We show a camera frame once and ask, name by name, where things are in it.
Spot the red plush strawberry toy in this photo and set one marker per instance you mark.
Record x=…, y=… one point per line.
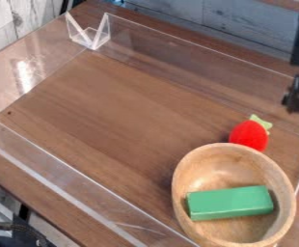
x=251, y=133

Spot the brown wooden bowl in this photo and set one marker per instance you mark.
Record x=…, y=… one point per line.
x=222, y=166

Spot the green rectangular block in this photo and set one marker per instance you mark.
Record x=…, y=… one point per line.
x=227, y=203

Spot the clear acrylic corner bracket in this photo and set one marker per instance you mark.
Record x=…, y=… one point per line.
x=90, y=37

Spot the black metal clamp stand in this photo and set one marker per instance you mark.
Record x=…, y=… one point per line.
x=18, y=234

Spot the clear acrylic front wall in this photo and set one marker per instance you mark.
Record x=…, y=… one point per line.
x=91, y=214

